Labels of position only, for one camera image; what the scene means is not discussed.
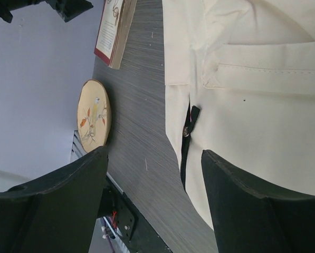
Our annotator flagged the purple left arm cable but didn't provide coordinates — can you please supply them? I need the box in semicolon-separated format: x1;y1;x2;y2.
101;226;118;253

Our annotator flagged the cream canvas backpack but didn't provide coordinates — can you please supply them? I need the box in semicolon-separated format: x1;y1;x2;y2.
163;1;315;226

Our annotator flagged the red white paperback book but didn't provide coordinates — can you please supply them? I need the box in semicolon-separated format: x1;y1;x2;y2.
94;0;137;70

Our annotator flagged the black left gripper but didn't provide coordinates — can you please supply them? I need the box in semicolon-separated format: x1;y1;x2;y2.
0;0;93;23

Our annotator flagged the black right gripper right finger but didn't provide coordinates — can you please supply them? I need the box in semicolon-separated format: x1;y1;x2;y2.
201;150;315;252

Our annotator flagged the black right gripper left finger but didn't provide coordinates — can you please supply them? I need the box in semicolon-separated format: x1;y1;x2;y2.
0;147;108;252

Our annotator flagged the aluminium frame rail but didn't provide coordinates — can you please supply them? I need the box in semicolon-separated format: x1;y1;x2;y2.
70;130;86;162

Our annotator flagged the round wooden painted plate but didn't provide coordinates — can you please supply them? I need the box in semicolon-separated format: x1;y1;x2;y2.
77;79;112;153

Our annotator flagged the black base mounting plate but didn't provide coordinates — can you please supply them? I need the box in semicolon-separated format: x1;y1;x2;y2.
97;174;171;252

